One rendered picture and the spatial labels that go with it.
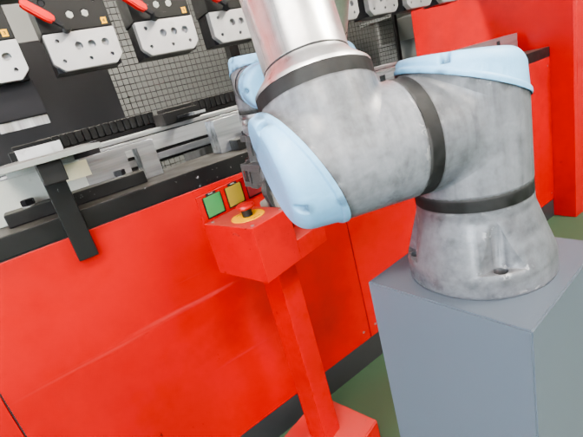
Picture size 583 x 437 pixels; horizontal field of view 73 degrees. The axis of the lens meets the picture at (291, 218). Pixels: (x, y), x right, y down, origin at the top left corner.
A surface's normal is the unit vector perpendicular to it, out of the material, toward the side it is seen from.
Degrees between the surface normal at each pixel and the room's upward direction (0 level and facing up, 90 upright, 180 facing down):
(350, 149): 76
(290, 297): 90
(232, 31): 90
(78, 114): 90
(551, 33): 90
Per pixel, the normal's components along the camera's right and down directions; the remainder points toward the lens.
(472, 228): -0.44, 0.10
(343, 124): 0.05, -0.06
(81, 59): 0.57, 0.13
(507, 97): 0.26, 0.26
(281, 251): 0.73, 0.04
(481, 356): -0.75, 0.39
